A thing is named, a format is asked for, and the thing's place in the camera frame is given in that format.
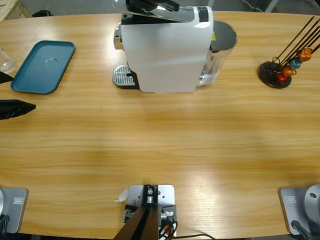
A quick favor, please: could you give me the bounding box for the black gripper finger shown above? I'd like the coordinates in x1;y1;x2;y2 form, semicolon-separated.
0;99;37;121
126;0;151;12
149;0;180;13
0;71;15;85

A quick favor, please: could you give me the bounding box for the grey coffee machine lid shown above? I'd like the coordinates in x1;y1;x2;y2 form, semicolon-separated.
112;0;198;24

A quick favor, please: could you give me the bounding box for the clear drinking glass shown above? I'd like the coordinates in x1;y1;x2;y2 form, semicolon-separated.
0;47;17;75

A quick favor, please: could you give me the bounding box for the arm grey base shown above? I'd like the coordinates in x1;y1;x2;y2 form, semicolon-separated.
278;184;320;236
0;186;29;234

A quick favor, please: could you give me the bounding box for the white capsule coffee machine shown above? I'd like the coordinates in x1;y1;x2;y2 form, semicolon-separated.
111;6;216;95

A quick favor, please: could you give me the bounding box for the orange coffee capsule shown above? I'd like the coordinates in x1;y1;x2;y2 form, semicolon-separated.
282;65;297;78
297;47;313;62

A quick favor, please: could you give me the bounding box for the teal coffee capsule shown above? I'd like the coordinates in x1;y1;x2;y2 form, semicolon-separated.
289;56;303;70

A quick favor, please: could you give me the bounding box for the teal plastic tray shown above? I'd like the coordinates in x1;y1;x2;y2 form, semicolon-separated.
9;40;76;95

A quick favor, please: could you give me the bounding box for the clear water tank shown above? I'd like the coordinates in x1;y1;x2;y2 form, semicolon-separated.
197;21;238;88

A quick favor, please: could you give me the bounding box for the black floor object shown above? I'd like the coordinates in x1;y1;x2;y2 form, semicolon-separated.
31;9;54;18

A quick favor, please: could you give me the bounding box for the grey metal leg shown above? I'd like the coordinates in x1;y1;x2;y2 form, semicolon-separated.
264;0;279;13

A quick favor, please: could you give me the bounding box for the black capsule holder stand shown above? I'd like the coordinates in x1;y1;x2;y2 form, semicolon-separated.
257;16;320;89

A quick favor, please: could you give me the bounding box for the white tape scrap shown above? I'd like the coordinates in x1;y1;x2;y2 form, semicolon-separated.
114;188;130;203

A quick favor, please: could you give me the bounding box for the black base cable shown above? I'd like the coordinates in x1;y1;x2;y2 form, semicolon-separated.
0;213;11;235
291;219;314;240

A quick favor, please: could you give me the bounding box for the orange cable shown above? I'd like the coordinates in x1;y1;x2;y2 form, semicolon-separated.
159;221;177;237

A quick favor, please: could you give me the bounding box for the black mount cable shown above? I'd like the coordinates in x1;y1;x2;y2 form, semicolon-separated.
172;232;216;240

